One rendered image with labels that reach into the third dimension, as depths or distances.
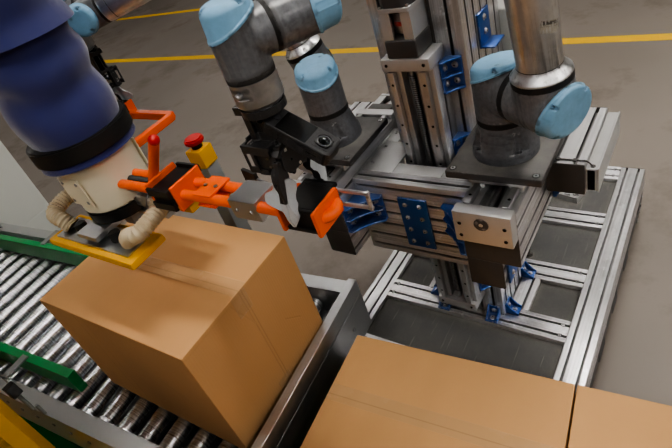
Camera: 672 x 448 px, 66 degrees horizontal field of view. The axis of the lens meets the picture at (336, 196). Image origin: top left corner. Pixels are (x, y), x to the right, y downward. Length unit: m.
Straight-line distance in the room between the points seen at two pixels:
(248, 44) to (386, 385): 1.02
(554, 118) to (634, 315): 1.35
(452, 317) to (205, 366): 1.04
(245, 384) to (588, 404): 0.81
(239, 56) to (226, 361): 0.79
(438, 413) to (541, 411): 0.24
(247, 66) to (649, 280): 1.97
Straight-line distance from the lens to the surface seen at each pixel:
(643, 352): 2.19
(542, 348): 1.92
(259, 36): 0.74
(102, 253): 1.29
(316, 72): 1.40
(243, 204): 0.95
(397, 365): 1.51
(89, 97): 1.19
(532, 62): 1.03
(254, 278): 1.31
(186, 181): 1.09
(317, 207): 0.84
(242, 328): 1.32
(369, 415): 1.45
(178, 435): 1.66
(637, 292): 2.37
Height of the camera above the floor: 1.76
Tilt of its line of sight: 34 degrees down
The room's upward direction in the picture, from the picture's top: 20 degrees counter-clockwise
